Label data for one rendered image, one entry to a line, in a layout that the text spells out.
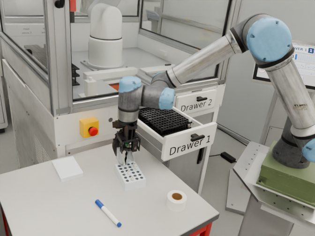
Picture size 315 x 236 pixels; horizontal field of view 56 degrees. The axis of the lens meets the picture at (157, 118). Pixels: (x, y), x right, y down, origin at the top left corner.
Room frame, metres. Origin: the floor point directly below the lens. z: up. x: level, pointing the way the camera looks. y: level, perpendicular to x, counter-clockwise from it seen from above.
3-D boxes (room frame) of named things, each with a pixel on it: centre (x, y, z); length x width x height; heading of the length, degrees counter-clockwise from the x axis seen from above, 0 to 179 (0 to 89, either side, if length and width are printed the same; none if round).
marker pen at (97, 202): (0.73, 0.13, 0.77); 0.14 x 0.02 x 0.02; 45
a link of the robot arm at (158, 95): (0.96, 0.00, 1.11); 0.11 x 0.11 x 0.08; 88
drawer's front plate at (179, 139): (1.08, -0.15, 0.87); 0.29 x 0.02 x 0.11; 129
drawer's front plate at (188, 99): (1.51, -0.21, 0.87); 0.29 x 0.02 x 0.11; 129
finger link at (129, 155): (0.95, 0.09, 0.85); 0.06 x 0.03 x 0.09; 28
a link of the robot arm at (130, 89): (0.95, 0.10, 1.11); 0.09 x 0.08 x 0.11; 88
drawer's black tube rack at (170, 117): (1.24, -0.02, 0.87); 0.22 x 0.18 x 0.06; 39
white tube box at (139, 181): (0.92, 0.08, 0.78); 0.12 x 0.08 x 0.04; 28
